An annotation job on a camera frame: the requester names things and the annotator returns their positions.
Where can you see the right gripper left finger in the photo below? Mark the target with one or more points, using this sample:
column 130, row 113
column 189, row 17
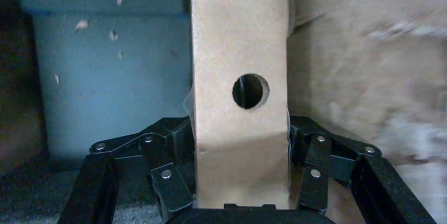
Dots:
column 153, row 145

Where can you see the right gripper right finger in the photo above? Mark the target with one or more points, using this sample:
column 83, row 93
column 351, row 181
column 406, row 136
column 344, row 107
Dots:
column 349, row 159

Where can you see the small cardboard box with hole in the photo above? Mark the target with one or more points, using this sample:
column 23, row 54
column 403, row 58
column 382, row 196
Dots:
column 223, row 41

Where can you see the large brown cardboard carton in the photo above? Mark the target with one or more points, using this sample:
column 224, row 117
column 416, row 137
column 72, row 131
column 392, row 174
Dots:
column 366, row 75

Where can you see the smooth dark foam block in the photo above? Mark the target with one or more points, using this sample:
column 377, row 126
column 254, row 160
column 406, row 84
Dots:
column 104, row 86

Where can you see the textured dark foam strip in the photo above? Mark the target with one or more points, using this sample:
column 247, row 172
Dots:
column 21, row 194

